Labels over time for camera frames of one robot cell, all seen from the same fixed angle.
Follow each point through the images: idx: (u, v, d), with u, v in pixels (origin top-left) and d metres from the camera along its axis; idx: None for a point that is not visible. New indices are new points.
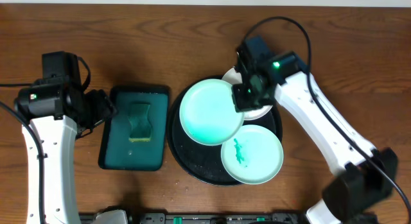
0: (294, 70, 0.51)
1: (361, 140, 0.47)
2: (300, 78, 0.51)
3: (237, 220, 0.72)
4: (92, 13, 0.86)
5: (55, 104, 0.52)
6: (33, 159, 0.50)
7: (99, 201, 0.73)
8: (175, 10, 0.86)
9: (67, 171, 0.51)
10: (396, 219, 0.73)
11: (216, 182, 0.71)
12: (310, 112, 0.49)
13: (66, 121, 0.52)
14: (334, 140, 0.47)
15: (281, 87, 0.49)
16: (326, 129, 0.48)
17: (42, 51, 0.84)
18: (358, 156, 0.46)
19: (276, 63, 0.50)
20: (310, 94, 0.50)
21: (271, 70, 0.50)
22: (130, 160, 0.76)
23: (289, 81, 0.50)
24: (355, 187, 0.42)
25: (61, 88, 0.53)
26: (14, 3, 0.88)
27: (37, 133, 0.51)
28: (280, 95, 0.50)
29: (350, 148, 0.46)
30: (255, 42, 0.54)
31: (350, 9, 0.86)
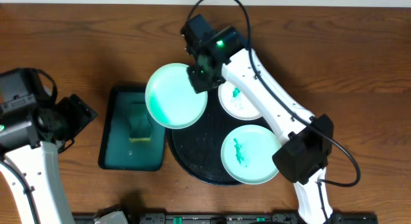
0: (238, 45, 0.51)
1: (301, 110, 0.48)
2: (242, 56, 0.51)
3: (237, 220, 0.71)
4: (92, 13, 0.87)
5: (28, 132, 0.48)
6: (19, 194, 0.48)
7: (99, 201, 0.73)
8: (175, 9, 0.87)
9: (59, 198, 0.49)
10: (397, 219, 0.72)
11: (216, 182, 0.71)
12: (253, 87, 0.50)
13: (45, 147, 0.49)
14: (278, 112, 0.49)
15: (227, 66, 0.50)
16: (269, 103, 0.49)
17: (42, 51, 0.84)
18: (298, 126, 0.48)
19: (219, 42, 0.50)
20: (253, 70, 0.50)
21: (214, 50, 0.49)
22: (130, 160, 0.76)
23: (232, 58, 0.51)
24: (299, 153, 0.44)
25: (29, 113, 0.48)
26: (15, 4, 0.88)
27: (17, 167, 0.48)
28: (227, 74, 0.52)
29: (291, 119, 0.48)
30: (196, 19, 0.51)
31: (349, 9, 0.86)
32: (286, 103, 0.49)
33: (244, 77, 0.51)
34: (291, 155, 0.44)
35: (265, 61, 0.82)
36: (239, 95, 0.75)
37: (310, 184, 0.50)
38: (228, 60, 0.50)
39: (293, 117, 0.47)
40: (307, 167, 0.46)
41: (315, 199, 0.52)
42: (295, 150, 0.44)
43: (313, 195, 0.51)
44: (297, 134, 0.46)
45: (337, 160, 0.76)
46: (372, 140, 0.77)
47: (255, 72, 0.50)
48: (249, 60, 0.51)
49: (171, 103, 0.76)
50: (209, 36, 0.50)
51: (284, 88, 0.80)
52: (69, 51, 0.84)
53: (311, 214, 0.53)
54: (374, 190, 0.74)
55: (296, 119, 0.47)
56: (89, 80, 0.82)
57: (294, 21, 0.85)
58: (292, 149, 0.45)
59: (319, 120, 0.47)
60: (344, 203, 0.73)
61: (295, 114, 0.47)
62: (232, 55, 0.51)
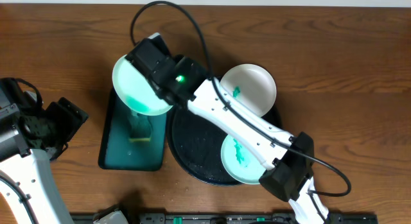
0: (200, 78, 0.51)
1: (279, 133, 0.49)
2: (205, 87, 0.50)
3: (237, 220, 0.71)
4: (92, 13, 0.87)
5: (15, 140, 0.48)
6: (15, 205, 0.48)
7: (99, 201, 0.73)
8: (175, 10, 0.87)
9: (56, 202, 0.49)
10: (396, 219, 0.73)
11: (216, 182, 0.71)
12: (227, 119, 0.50)
13: (35, 155, 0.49)
14: (257, 140, 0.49)
15: (192, 103, 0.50)
16: (246, 133, 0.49)
17: (40, 51, 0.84)
18: (280, 151, 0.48)
19: (179, 77, 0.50)
20: (221, 101, 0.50)
21: (176, 86, 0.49)
22: (129, 160, 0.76)
23: (197, 94, 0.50)
24: (288, 179, 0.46)
25: (15, 123, 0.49)
26: (14, 4, 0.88)
27: (9, 178, 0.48)
28: (194, 109, 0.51)
29: (271, 144, 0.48)
30: (146, 49, 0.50)
31: (349, 9, 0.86)
32: (263, 128, 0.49)
33: (212, 110, 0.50)
34: (280, 183, 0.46)
35: (265, 61, 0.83)
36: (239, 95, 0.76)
37: (303, 197, 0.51)
38: (193, 97, 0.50)
39: (273, 142, 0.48)
40: (295, 187, 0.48)
41: (310, 208, 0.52)
42: (283, 178, 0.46)
43: (307, 205, 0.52)
44: (280, 160, 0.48)
45: (337, 160, 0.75)
46: (372, 140, 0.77)
47: (224, 103, 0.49)
48: (213, 93, 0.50)
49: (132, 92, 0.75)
50: (166, 68, 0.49)
51: (284, 88, 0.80)
52: (69, 51, 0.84)
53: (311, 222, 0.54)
54: (374, 190, 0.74)
55: (276, 144, 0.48)
56: (89, 80, 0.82)
57: (294, 21, 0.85)
58: (280, 176, 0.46)
59: (298, 140, 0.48)
60: (344, 203, 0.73)
61: (275, 140, 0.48)
62: (196, 89, 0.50)
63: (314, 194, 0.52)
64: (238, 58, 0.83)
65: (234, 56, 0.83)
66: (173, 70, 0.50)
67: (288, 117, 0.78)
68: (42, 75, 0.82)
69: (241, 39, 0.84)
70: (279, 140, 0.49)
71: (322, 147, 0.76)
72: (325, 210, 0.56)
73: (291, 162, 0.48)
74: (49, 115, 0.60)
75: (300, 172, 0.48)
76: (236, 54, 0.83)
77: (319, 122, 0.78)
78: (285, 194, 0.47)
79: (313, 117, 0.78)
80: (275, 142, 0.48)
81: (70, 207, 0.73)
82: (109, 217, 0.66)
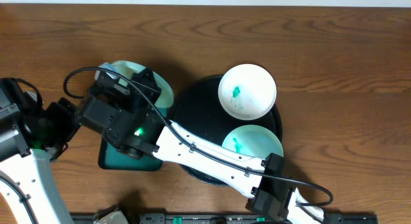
0: (157, 125, 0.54)
1: (251, 160, 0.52)
2: (165, 135, 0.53)
3: (237, 220, 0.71)
4: (92, 13, 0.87)
5: (15, 140, 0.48)
6: (15, 205, 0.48)
7: (99, 201, 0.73)
8: (175, 10, 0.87)
9: (56, 201, 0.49)
10: (395, 219, 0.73)
11: (216, 182, 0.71)
12: (196, 161, 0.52)
13: (36, 154, 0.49)
14: (232, 174, 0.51)
15: (157, 153, 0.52)
16: (219, 171, 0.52)
17: (40, 51, 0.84)
18: (255, 178, 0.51)
19: (137, 131, 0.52)
20: (185, 144, 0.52)
21: (136, 140, 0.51)
22: (128, 160, 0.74)
23: (159, 143, 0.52)
24: (270, 203, 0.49)
25: (15, 123, 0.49)
26: (13, 4, 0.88)
27: (8, 178, 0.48)
28: (161, 158, 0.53)
29: (246, 173, 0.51)
30: (97, 109, 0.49)
31: (350, 9, 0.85)
32: (234, 160, 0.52)
33: (179, 155, 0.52)
34: (263, 210, 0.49)
35: (265, 61, 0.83)
36: (239, 95, 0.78)
37: (295, 210, 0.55)
38: (157, 147, 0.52)
39: (248, 172, 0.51)
40: (282, 206, 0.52)
41: (307, 219, 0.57)
42: (265, 206, 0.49)
43: (304, 216, 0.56)
44: (258, 187, 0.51)
45: (337, 160, 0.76)
46: (371, 140, 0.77)
47: (189, 146, 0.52)
48: (175, 138, 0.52)
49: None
50: (121, 122, 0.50)
51: (284, 88, 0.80)
52: (69, 51, 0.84)
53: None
54: (373, 190, 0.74)
55: (251, 173, 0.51)
56: (89, 80, 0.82)
57: (294, 21, 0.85)
58: (261, 206, 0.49)
59: (270, 163, 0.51)
60: (344, 203, 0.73)
61: (248, 169, 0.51)
62: (157, 139, 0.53)
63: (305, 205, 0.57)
64: (238, 58, 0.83)
65: (234, 57, 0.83)
66: (130, 123, 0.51)
67: (288, 117, 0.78)
68: (42, 75, 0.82)
69: (241, 39, 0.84)
70: (252, 169, 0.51)
71: (322, 147, 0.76)
72: (318, 210, 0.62)
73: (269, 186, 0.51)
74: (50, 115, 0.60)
75: (280, 193, 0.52)
76: (236, 54, 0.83)
77: (318, 122, 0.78)
78: (273, 218, 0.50)
79: (313, 117, 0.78)
80: (248, 171, 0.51)
81: (70, 207, 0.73)
82: (110, 217, 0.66)
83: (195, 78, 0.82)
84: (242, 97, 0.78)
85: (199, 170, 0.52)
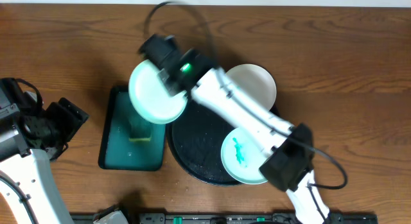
0: (205, 68, 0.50)
1: (280, 121, 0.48)
2: (211, 77, 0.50)
3: (237, 220, 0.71)
4: (92, 13, 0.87)
5: (15, 140, 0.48)
6: (15, 204, 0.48)
7: (99, 201, 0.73)
8: (174, 10, 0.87)
9: (56, 201, 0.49)
10: (396, 220, 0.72)
11: (216, 182, 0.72)
12: (227, 108, 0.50)
13: (35, 153, 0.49)
14: (257, 129, 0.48)
15: (197, 89, 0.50)
16: (248, 123, 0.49)
17: (40, 51, 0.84)
18: (280, 139, 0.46)
19: (184, 67, 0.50)
20: (224, 90, 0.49)
21: (181, 74, 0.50)
22: (129, 160, 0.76)
23: (201, 81, 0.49)
24: (285, 167, 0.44)
25: (15, 123, 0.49)
26: (14, 4, 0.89)
27: (8, 178, 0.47)
28: (200, 96, 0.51)
29: (271, 132, 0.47)
30: (155, 44, 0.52)
31: (350, 9, 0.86)
32: (263, 117, 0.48)
33: (217, 98, 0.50)
34: (277, 171, 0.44)
35: (266, 60, 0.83)
36: None
37: (302, 192, 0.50)
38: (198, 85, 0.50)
39: (273, 131, 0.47)
40: (295, 178, 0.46)
41: (309, 206, 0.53)
42: (280, 165, 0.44)
43: (307, 203, 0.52)
44: (279, 147, 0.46)
45: (337, 160, 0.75)
46: (371, 140, 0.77)
47: (227, 91, 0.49)
48: (217, 81, 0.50)
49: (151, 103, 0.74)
50: (173, 60, 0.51)
51: (284, 88, 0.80)
52: (69, 51, 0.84)
53: (309, 217, 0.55)
54: (373, 190, 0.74)
55: (276, 133, 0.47)
56: (89, 80, 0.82)
57: (294, 21, 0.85)
58: (276, 163, 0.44)
59: (299, 129, 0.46)
60: (344, 203, 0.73)
61: (274, 128, 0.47)
62: (201, 77, 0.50)
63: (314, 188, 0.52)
64: (238, 58, 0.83)
65: (234, 57, 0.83)
66: (180, 60, 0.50)
67: (288, 117, 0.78)
68: (41, 75, 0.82)
69: (241, 39, 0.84)
70: (279, 129, 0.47)
71: (322, 147, 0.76)
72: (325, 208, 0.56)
73: (291, 151, 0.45)
74: (49, 116, 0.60)
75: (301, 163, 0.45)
76: (236, 54, 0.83)
77: (318, 122, 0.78)
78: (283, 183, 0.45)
79: (313, 117, 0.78)
80: (275, 130, 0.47)
81: (70, 207, 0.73)
82: (109, 217, 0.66)
83: None
84: None
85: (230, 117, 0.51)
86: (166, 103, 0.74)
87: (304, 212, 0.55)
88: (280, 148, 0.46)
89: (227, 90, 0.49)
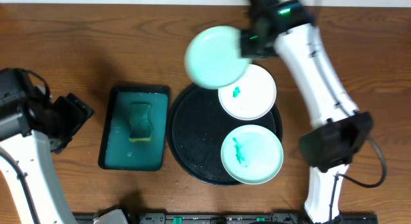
0: (302, 19, 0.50)
1: (347, 101, 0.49)
2: (303, 31, 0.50)
3: (237, 220, 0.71)
4: (92, 13, 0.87)
5: (18, 121, 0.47)
6: (13, 181, 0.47)
7: (99, 201, 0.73)
8: (174, 10, 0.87)
9: (52, 183, 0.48)
10: (396, 219, 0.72)
11: (216, 182, 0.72)
12: (305, 63, 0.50)
13: (36, 135, 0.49)
14: (323, 97, 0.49)
15: (285, 36, 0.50)
16: (317, 88, 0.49)
17: (40, 51, 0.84)
18: (340, 115, 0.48)
19: (284, 10, 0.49)
20: (309, 47, 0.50)
21: (278, 14, 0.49)
22: (129, 160, 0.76)
23: (293, 30, 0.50)
24: (331, 142, 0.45)
25: (19, 106, 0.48)
26: (15, 4, 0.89)
27: (9, 155, 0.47)
28: (283, 44, 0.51)
29: (335, 106, 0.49)
30: None
31: (348, 9, 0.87)
32: (335, 90, 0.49)
33: (300, 52, 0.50)
34: (325, 140, 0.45)
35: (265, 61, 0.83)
36: (239, 95, 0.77)
37: (326, 178, 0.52)
38: (287, 31, 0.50)
39: (338, 104, 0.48)
40: (331, 158, 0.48)
41: (327, 195, 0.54)
42: (329, 138, 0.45)
43: (324, 192, 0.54)
44: (332, 122, 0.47)
45: None
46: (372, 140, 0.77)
47: (311, 51, 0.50)
48: (305, 37, 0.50)
49: (204, 67, 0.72)
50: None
51: (284, 88, 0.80)
52: (68, 51, 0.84)
53: (321, 210, 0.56)
54: (372, 190, 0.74)
55: (340, 108, 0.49)
56: (89, 79, 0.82)
57: None
58: (327, 135, 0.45)
59: (363, 120, 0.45)
60: (343, 203, 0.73)
61: (340, 103, 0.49)
62: (293, 27, 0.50)
63: (339, 180, 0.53)
64: None
65: None
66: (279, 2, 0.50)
67: (288, 117, 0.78)
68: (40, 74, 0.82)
69: None
70: (343, 105, 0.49)
71: None
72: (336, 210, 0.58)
73: (346, 133, 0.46)
74: (57, 108, 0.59)
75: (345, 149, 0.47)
76: None
77: None
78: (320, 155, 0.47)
79: None
80: (338, 104, 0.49)
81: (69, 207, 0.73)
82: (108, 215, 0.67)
83: None
84: (242, 97, 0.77)
85: (303, 74, 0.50)
86: (219, 70, 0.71)
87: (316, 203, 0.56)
88: (338, 126, 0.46)
89: (311, 50, 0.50)
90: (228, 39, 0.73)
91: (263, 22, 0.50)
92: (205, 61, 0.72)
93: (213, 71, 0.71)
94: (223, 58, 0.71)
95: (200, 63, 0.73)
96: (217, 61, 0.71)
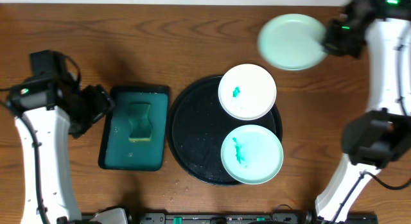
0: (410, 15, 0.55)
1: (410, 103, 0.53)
2: (399, 24, 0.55)
3: (237, 220, 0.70)
4: (93, 13, 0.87)
5: (45, 95, 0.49)
6: (27, 148, 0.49)
7: (99, 201, 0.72)
8: (174, 10, 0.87)
9: (62, 158, 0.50)
10: (396, 219, 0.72)
11: (216, 182, 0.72)
12: (389, 54, 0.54)
13: (59, 112, 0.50)
14: (388, 87, 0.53)
15: (383, 23, 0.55)
16: (389, 77, 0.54)
17: (40, 51, 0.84)
18: (397, 109, 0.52)
19: (391, 0, 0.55)
20: (399, 42, 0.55)
21: (388, 0, 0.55)
22: (130, 160, 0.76)
23: (390, 20, 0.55)
24: (377, 132, 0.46)
25: (50, 83, 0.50)
26: (15, 4, 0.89)
27: (31, 123, 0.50)
28: (379, 29, 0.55)
29: (396, 101, 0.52)
30: None
31: None
32: (405, 88, 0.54)
33: (389, 40, 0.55)
34: (371, 126, 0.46)
35: (266, 61, 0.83)
36: (239, 95, 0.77)
37: (350, 173, 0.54)
38: (386, 18, 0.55)
39: (400, 101, 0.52)
40: (369, 151, 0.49)
41: (343, 192, 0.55)
42: (378, 127, 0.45)
43: (342, 187, 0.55)
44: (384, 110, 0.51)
45: (338, 161, 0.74)
46: None
47: (398, 45, 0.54)
48: (399, 31, 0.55)
49: (275, 45, 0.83)
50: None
51: (284, 88, 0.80)
52: (68, 51, 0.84)
53: (329, 206, 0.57)
54: (372, 190, 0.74)
55: (401, 103, 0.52)
56: (90, 79, 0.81)
57: None
58: (376, 122, 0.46)
59: None
60: None
61: (402, 99, 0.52)
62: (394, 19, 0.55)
63: (361, 181, 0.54)
64: (238, 58, 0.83)
65: (233, 56, 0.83)
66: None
67: (288, 117, 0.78)
68: None
69: (241, 39, 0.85)
70: (404, 103, 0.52)
71: (322, 147, 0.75)
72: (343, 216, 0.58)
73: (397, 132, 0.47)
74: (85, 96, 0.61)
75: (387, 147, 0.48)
76: (236, 54, 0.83)
77: (319, 122, 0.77)
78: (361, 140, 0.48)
79: (314, 117, 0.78)
80: (401, 101, 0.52)
81: None
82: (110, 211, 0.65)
83: (194, 77, 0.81)
84: (242, 97, 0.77)
85: (381, 60, 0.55)
86: (291, 51, 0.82)
87: (329, 196, 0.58)
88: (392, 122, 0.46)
89: (398, 43, 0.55)
90: (304, 27, 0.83)
91: (363, 5, 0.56)
92: (279, 41, 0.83)
93: (279, 49, 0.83)
94: (297, 42, 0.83)
95: (273, 43, 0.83)
96: (289, 43, 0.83)
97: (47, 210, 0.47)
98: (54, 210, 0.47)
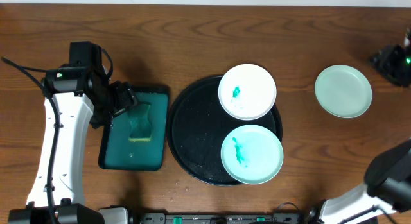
0: None
1: None
2: None
3: (237, 220, 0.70)
4: (93, 13, 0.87)
5: (76, 83, 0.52)
6: (49, 128, 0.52)
7: (98, 201, 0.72)
8: (175, 10, 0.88)
9: (78, 144, 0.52)
10: None
11: (216, 182, 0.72)
12: None
13: (85, 99, 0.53)
14: None
15: None
16: None
17: (40, 51, 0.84)
18: None
19: None
20: None
21: None
22: (130, 160, 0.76)
23: None
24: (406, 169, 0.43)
25: (83, 72, 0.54)
26: (16, 4, 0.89)
27: (57, 104, 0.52)
28: None
29: None
30: None
31: (349, 9, 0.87)
32: None
33: None
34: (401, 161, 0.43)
35: (265, 61, 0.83)
36: (239, 95, 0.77)
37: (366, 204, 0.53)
38: None
39: None
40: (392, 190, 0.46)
41: (350, 212, 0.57)
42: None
43: (352, 208, 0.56)
44: None
45: (338, 161, 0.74)
46: (373, 140, 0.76)
47: None
48: None
49: (325, 83, 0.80)
50: None
51: (284, 88, 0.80)
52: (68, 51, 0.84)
53: (334, 217, 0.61)
54: None
55: None
56: None
57: (294, 21, 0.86)
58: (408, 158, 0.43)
59: None
60: None
61: None
62: None
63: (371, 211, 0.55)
64: (238, 58, 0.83)
65: (233, 56, 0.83)
66: None
67: (288, 117, 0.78)
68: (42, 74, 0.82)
69: (241, 39, 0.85)
70: None
71: (322, 147, 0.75)
72: None
73: None
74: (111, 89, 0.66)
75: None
76: (236, 54, 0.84)
77: (319, 122, 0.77)
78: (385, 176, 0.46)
79: (314, 117, 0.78)
80: None
81: None
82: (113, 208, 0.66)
83: (194, 77, 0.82)
84: (242, 97, 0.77)
85: None
86: (331, 95, 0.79)
87: (336, 208, 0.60)
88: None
89: None
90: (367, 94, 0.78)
91: None
92: (329, 81, 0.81)
93: (336, 93, 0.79)
94: (345, 95, 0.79)
95: (327, 80, 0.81)
96: (342, 92, 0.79)
97: (54, 190, 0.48)
98: (61, 190, 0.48)
